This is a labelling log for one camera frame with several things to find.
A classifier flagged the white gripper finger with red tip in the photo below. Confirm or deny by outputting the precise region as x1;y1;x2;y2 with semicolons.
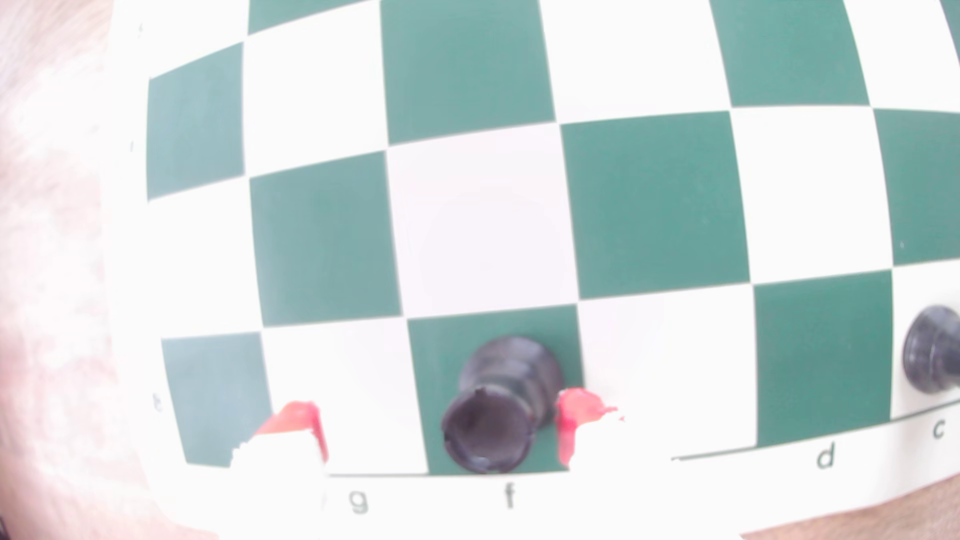
227;401;331;540
555;387;745;540

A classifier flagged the green and white chess mat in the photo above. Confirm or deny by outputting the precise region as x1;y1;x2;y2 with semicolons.
101;0;960;540

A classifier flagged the black rook chess piece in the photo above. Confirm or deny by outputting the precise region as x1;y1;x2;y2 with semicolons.
441;336;565;475
902;304;960;396

